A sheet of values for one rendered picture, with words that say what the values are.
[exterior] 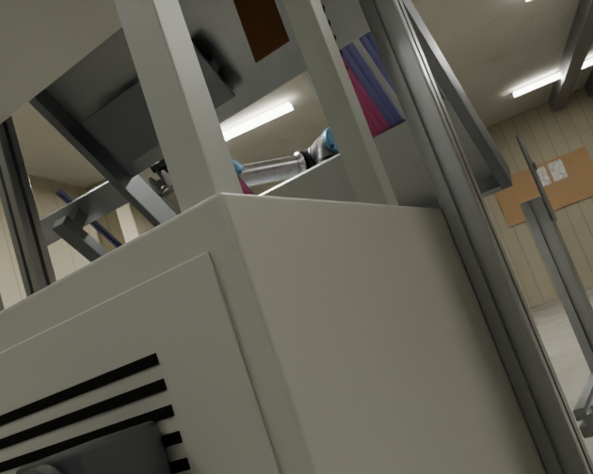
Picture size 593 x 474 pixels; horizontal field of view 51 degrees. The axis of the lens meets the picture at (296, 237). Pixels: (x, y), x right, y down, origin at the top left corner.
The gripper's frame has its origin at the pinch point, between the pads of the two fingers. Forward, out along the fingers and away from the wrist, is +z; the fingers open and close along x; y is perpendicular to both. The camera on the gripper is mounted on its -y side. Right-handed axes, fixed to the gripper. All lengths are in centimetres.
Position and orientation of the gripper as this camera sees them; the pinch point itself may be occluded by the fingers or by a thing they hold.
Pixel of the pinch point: (162, 197)
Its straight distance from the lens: 165.3
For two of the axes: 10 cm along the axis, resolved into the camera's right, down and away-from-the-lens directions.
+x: 8.4, -3.7, -4.0
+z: -1.9, 5.0, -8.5
